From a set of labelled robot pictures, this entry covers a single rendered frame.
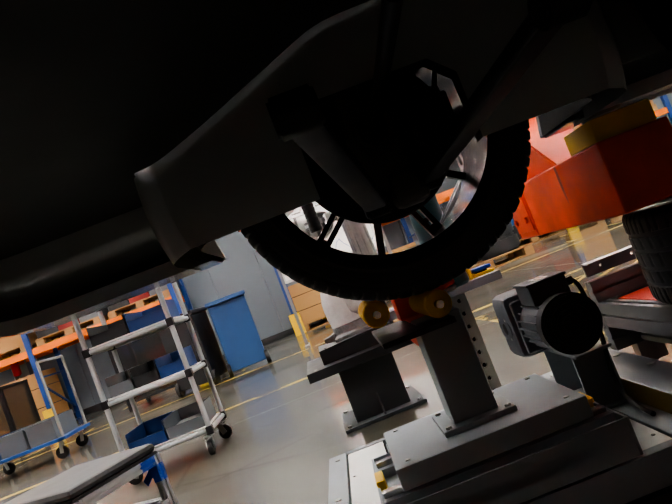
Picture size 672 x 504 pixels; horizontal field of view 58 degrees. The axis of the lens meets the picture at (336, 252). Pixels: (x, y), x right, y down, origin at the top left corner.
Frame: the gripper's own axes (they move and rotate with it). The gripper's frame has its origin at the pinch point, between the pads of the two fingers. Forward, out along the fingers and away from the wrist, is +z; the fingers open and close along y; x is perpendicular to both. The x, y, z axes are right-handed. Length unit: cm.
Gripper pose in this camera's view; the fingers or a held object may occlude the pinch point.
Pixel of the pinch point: (327, 218)
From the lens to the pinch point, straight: 185.0
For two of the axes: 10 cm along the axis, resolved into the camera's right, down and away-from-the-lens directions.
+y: -9.4, 3.1, -1.2
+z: 1.2, -0.3, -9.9
